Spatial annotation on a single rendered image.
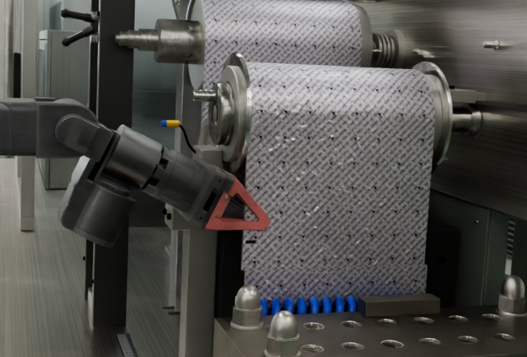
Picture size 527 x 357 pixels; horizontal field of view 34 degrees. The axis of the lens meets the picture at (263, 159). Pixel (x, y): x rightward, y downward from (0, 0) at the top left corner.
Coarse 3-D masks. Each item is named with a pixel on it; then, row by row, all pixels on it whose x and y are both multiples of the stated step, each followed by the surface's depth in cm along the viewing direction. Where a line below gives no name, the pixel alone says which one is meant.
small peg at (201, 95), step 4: (192, 92) 101; (196, 92) 101; (200, 92) 101; (204, 92) 101; (208, 92) 101; (212, 92) 102; (192, 96) 101; (196, 96) 101; (200, 96) 101; (204, 96) 101; (208, 96) 101; (212, 96) 101; (196, 100) 101; (200, 100) 101; (204, 100) 102; (208, 100) 102; (212, 100) 102
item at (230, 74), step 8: (224, 72) 104; (232, 72) 100; (224, 80) 104; (232, 80) 100; (240, 80) 99; (432, 80) 107; (232, 88) 100; (240, 88) 98; (432, 88) 106; (240, 96) 98; (240, 104) 97; (440, 104) 105; (240, 112) 97; (440, 112) 105; (240, 120) 98; (440, 120) 105; (240, 128) 98; (440, 128) 105; (232, 136) 100; (240, 136) 98; (232, 144) 100; (224, 152) 104; (232, 152) 100; (224, 160) 104; (232, 160) 102
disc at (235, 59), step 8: (232, 56) 103; (240, 56) 100; (224, 64) 106; (232, 64) 103; (240, 64) 99; (240, 72) 99; (248, 72) 98; (248, 80) 97; (248, 88) 96; (248, 96) 96; (248, 104) 96; (248, 112) 96; (248, 120) 96; (248, 128) 96; (248, 136) 97; (240, 144) 99; (248, 144) 97; (240, 152) 99; (240, 160) 99; (224, 168) 106; (232, 168) 102; (240, 168) 100
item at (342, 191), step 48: (288, 144) 99; (336, 144) 101; (384, 144) 102; (432, 144) 104; (288, 192) 100; (336, 192) 102; (384, 192) 103; (288, 240) 101; (336, 240) 102; (384, 240) 104
